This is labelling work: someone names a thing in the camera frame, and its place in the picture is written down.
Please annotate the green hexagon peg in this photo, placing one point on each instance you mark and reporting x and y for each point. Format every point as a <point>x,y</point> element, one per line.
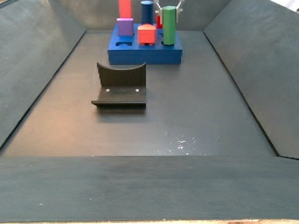
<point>168,25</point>

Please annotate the red white-topped back peg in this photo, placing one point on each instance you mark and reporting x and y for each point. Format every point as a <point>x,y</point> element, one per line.
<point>159,23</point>

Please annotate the purple square peg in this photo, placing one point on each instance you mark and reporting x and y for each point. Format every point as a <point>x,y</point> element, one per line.
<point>124,27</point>

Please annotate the short red rounded peg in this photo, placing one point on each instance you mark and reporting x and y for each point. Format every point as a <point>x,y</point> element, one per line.
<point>145,34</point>

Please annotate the tall red rectangular peg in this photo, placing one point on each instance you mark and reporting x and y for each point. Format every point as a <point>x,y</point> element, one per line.
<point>124,8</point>

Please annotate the blue shape sorter board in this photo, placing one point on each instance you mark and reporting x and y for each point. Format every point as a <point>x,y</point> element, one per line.
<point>125,52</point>

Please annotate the blue cylinder peg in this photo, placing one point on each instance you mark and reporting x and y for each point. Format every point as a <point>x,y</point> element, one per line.
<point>147,11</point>

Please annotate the black curved holder stand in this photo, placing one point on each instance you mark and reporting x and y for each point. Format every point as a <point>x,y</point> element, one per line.
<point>121,87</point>

